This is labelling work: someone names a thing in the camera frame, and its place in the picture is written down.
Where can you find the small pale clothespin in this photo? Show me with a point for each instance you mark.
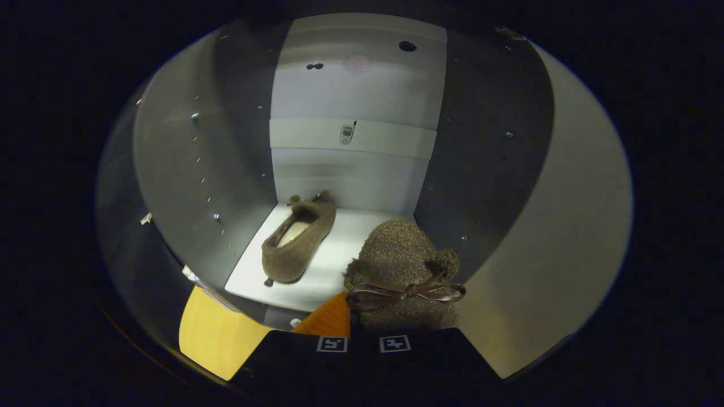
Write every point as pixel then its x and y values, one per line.
pixel 146 219

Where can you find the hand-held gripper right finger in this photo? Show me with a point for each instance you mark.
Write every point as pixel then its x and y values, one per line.
pixel 430 362

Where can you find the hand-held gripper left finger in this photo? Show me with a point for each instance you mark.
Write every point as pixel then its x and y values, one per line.
pixel 294 362

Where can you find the beige shoe cabinet door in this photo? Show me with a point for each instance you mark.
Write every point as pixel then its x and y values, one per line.
pixel 565 226

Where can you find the white cabinet shelf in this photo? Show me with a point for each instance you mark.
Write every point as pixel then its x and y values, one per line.
pixel 339 254

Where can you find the brown fuzzy shoe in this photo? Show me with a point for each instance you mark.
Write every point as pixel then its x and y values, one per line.
pixel 396 249
pixel 294 254

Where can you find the grey shoe cabinet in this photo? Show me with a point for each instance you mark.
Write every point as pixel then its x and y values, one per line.
pixel 356 169

